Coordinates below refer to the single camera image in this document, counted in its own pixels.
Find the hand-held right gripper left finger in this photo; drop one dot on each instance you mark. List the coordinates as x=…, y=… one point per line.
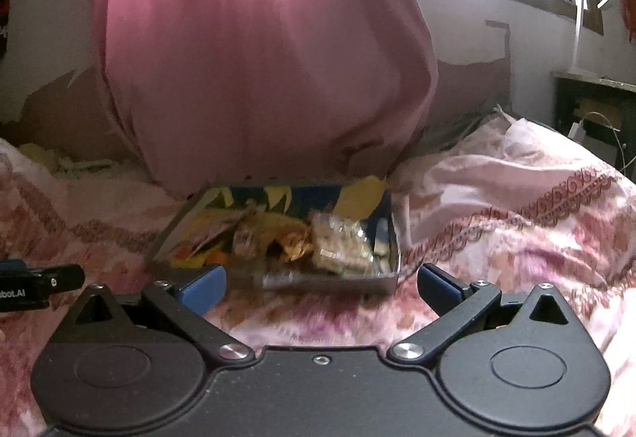
x=204, y=289

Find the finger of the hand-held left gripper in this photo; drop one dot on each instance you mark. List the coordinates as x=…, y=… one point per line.
x=54, y=277

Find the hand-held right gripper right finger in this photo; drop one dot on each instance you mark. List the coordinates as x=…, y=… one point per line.
x=433, y=284

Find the white snack packet with portrait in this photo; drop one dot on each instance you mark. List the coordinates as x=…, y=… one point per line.
x=203, y=233

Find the rice cracker packet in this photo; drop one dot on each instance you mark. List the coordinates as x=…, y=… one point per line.
x=340, y=243

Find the shallow printed cardboard box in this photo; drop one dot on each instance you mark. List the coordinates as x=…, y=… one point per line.
x=318, y=285

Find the pink floral blanket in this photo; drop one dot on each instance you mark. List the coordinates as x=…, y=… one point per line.
x=507, y=218

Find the dark wooden desk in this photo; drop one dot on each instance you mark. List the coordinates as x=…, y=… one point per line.
x=571, y=104

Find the pink hanging cloth bundle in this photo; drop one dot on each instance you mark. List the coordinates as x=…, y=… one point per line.
x=268, y=54

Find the white desk lamp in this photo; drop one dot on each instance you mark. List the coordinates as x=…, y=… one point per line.
x=579, y=34

